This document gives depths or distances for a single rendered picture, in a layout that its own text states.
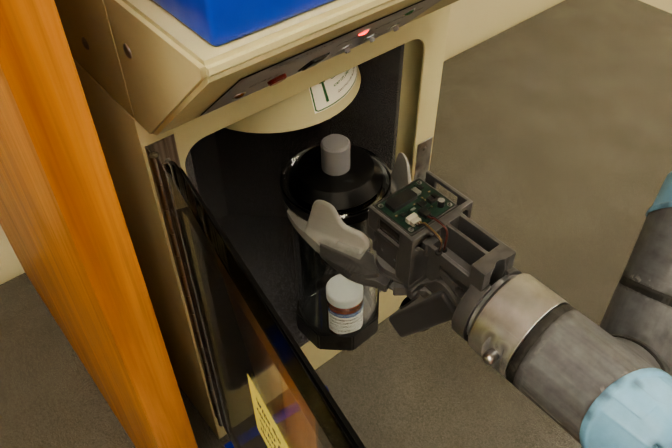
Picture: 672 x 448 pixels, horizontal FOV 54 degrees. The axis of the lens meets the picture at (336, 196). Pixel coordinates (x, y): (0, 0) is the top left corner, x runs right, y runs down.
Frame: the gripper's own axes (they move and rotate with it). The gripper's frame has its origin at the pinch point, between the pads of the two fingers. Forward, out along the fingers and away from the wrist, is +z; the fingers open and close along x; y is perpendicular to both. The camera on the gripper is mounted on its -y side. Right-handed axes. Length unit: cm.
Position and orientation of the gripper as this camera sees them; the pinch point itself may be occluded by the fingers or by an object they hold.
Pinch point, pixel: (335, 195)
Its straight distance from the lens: 65.3
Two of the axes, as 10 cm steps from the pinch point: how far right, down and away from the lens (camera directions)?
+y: -0.1, -7.3, -6.9
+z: -6.4, -5.2, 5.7
